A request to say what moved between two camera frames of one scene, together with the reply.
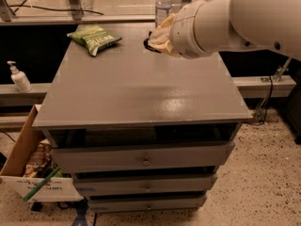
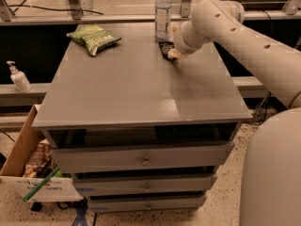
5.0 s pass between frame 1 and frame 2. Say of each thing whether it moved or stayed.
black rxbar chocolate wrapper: moved
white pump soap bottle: stayed
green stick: stayed
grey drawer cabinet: stayed
